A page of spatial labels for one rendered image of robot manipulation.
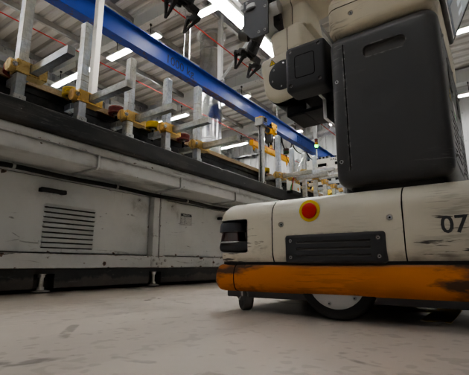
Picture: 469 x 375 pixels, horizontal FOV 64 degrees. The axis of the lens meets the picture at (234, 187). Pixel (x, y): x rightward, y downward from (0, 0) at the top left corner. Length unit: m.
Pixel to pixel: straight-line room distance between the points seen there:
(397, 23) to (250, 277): 0.69
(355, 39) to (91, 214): 1.43
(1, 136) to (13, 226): 0.41
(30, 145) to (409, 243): 1.31
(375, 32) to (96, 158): 1.21
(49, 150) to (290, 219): 1.04
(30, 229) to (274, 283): 1.18
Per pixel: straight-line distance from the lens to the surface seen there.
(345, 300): 0.86
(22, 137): 1.58
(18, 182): 1.80
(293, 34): 1.33
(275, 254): 0.92
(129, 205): 2.10
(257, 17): 1.42
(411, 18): 1.01
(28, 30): 1.71
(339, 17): 1.08
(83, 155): 1.69
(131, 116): 1.86
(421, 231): 0.81
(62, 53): 1.47
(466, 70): 11.53
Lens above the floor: 0.12
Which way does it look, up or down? 12 degrees up
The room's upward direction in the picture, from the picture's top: straight up
